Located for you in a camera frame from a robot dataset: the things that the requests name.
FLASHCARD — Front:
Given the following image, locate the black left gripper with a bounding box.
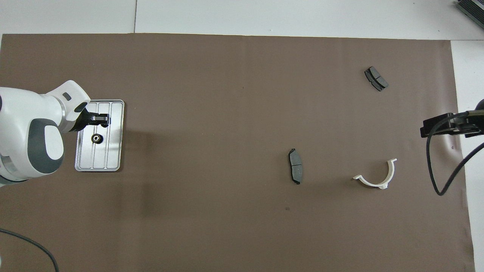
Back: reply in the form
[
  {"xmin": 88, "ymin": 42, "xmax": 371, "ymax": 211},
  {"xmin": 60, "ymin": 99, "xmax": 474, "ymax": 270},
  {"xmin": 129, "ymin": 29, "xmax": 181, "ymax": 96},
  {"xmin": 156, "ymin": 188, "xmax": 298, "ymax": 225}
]
[{"xmin": 77, "ymin": 108, "xmax": 111, "ymax": 132}]

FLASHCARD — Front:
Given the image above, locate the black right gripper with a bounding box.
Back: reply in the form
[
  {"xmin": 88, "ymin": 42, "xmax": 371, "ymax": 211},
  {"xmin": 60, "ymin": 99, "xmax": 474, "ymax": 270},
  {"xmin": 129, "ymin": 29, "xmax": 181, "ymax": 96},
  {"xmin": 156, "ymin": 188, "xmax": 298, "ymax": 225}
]
[{"xmin": 420, "ymin": 111, "xmax": 484, "ymax": 139}]

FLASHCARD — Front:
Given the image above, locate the silver ribbed metal tray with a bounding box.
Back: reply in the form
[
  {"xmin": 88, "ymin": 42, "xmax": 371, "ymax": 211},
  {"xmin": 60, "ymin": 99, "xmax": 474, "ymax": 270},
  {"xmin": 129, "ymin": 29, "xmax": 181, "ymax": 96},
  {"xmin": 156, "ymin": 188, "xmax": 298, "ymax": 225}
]
[{"xmin": 74, "ymin": 99, "xmax": 125, "ymax": 172}]

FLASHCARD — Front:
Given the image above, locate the short dark grey brake pad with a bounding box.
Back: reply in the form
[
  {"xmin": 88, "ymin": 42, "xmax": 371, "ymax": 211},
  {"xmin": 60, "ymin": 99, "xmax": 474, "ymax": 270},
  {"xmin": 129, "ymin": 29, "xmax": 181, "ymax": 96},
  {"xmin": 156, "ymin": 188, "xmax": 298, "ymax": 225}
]
[{"xmin": 364, "ymin": 66, "xmax": 389, "ymax": 92}]

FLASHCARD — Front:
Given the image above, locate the brown paper table mat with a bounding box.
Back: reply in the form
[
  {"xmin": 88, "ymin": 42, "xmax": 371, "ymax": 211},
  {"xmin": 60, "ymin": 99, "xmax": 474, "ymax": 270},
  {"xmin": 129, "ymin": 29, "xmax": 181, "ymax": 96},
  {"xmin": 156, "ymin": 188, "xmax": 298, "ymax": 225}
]
[{"xmin": 0, "ymin": 33, "xmax": 476, "ymax": 272}]

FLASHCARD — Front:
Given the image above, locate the dark ribbed metal device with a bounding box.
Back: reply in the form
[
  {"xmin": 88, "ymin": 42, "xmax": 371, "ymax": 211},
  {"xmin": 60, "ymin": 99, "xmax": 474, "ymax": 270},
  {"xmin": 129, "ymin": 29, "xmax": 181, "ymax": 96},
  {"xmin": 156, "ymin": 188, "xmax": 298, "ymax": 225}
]
[{"xmin": 456, "ymin": 0, "xmax": 484, "ymax": 30}]

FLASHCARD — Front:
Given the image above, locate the long dark grey brake pad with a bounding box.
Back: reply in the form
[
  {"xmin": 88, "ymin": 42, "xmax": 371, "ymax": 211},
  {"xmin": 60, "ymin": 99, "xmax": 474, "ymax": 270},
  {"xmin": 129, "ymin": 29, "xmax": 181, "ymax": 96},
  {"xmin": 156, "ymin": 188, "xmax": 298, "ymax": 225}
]
[{"xmin": 288, "ymin": 148, "xmax": 304, "ymax": 185}]

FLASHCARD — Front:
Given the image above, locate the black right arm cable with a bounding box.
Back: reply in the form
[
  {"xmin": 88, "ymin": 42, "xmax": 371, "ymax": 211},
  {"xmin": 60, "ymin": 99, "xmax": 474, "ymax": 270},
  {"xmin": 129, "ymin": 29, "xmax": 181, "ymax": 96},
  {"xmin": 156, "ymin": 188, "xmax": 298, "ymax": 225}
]
[{"xmin": 426, "ymin": 111, "xmax": 484, "ymax": 196}]

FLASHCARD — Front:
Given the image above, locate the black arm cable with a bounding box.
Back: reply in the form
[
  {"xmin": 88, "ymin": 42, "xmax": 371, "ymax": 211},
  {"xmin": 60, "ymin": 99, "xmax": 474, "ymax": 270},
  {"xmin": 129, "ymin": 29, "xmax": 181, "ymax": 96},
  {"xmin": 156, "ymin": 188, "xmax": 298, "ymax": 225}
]
[
  {"xmin": 0, "ymin": 228, "xmax": 59, "ymax": 272},
  {"xmin": 426, "ymin": 111, "xmax": 484, "ymax": 196}
]

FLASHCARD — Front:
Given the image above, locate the white curved plastic bracket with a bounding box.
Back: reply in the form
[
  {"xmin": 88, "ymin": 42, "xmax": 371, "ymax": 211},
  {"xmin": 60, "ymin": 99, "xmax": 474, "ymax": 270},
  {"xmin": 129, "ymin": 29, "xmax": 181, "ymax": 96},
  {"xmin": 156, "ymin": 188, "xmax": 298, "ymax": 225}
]
[{"xmin": 352, "ymin": 158, "xmax": 398, "ymax": 190}]

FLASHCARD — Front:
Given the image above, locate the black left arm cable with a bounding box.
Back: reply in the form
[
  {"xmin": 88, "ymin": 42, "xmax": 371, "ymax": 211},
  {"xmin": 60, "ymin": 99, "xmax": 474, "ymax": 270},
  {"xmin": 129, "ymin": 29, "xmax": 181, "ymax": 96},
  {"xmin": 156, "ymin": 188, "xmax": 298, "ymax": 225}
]
[{"xmin": 0, "ymin": 228, "xmax": 59, "ymax": 272}]

